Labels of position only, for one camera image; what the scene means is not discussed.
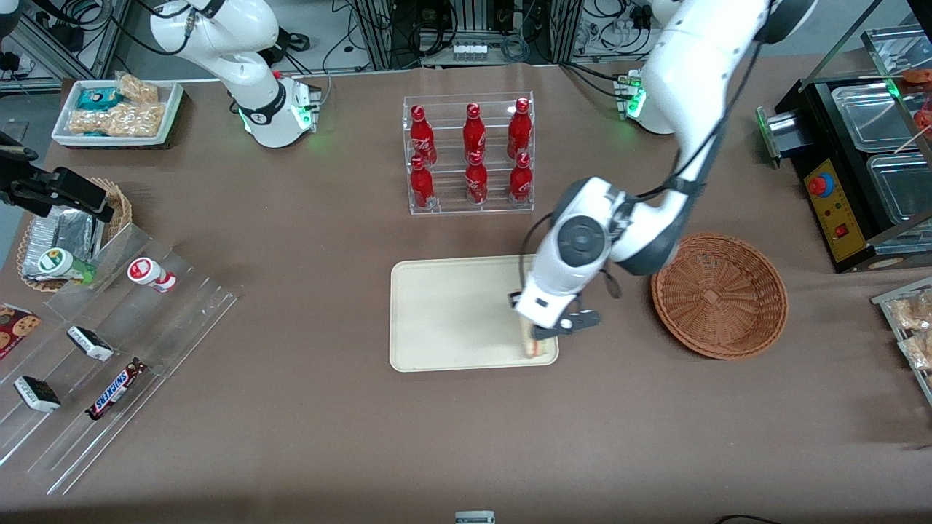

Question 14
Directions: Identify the beige plastic serving tray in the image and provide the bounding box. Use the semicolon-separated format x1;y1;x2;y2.
390;254;560;373

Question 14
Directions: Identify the steel food pan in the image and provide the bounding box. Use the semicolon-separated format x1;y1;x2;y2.
832;82;912;154
866;153;932;228

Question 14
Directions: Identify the clear acrylic stepped display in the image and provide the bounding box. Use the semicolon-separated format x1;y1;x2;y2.
0;222;241;497

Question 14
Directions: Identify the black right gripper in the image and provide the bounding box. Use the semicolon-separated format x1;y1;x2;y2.
0;169;115;223

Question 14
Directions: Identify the clear wrapped pastry pack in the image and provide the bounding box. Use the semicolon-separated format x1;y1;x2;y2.
890;291;932;332
899;331;932;372

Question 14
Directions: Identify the light brown wicker basket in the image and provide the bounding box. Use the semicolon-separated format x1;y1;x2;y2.
16;177;134;293

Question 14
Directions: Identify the black equipment rack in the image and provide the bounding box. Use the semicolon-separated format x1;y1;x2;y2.
353;0;583;70

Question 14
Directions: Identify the silver foil wrapped package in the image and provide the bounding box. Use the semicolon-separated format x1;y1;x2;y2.
50;206;103;264
22;215;59;277

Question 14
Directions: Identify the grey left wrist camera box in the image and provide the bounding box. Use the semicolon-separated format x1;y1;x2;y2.
561;309;603;337

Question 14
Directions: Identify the red cola bottle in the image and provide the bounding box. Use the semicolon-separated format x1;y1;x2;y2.
508;152;534;204
465;151;489;205
463;103;487;157
507;98;533;159
409;156;436;210
409;105;438;167

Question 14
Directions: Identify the black white snack bar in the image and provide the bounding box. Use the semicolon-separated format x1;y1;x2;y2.
14;376;62;413
66;325;115;362

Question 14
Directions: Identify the green lid yogurt bottle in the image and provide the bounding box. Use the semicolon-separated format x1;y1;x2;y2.
36;247;97;285

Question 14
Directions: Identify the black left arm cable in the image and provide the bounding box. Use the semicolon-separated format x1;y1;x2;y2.
633;0;774;201

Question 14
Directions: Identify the black food warmer machine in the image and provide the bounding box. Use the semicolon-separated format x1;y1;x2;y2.
756;73;932;274

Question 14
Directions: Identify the red cookie package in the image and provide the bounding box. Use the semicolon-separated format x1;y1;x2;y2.
0;303;42;360

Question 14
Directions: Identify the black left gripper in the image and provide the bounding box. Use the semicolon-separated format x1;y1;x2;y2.
508;291;564;341

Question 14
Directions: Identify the brown snickers bar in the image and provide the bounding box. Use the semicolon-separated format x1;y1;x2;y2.
86;357;148;421

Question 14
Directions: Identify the grey pastry tray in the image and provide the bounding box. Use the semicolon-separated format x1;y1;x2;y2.
872;277;932;407

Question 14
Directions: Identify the clear acrylic bottle rack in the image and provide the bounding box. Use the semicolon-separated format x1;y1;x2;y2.
402;91;536;217

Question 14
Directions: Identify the red white yogurt bottle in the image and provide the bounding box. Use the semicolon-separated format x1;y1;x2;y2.
127;257;178;293

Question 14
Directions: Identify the white rectangular snack tray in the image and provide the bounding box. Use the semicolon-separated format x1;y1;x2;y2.
51;79;185;149

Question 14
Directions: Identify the large clear rice cracker pack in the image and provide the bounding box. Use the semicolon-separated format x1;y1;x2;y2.
68;102;168;138

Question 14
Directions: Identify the round dark brown wicker basket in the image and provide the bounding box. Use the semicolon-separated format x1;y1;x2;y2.
650;232;789;361

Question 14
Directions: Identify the small clear rice cracker pack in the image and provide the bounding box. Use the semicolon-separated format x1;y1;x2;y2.
115;72;159;104

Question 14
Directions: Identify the teal snack packet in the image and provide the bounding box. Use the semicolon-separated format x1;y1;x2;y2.
76;87;123;111

